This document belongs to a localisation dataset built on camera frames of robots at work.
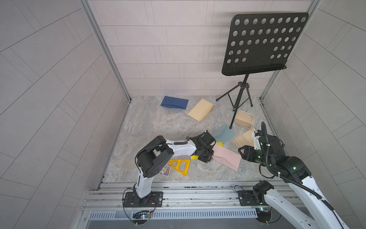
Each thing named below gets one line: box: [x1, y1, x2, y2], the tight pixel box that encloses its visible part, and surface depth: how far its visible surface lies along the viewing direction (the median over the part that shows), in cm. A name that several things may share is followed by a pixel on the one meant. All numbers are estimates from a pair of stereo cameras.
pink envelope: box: [212, 143, 242, 172], surface depth 84 cm
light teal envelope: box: [211, 124, 237, 146], surface depth 98 cm
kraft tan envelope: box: [187, 98, 214, 122], surface depth 111 cm
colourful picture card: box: [156, 165, 172, 177], surface depth 80 cm
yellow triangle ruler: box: [168, 159, 191, 177], surface depth 84 cm
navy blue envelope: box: [160, 95, 189, 110], surface depth 118 cm
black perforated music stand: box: [215, 12, 309, 129], surface depth 68 cm
